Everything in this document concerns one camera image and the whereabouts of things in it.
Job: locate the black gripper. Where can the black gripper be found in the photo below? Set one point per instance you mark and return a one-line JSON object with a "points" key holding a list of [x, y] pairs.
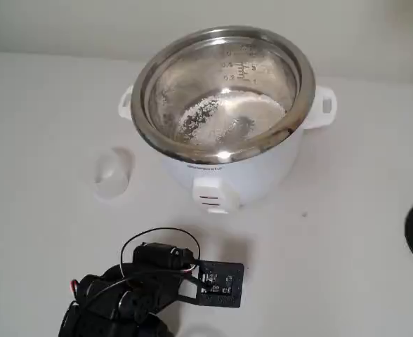
{"points": [[157, 255]]}

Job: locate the translucent white plastic cup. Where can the translucent white plastic cup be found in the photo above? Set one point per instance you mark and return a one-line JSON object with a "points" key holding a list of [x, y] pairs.
{"points": [[113, 187]]}

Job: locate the white rice grains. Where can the white rice grains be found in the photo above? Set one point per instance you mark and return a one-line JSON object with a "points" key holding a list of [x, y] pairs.
{"points": [[224, 116]]}

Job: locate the white rice cooker housing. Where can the white rice cooker housing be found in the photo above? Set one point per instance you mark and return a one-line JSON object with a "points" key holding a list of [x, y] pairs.
{"points": [[262, 168]]}

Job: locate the stainless steel inner pot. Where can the stainless steel inner pot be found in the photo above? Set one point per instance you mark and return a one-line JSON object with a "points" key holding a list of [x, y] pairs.
{"points": [[192, 70]]}

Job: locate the black camera board mount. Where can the black camera board mount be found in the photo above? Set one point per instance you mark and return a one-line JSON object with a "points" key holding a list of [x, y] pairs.
{"points": [[235, 295]]}

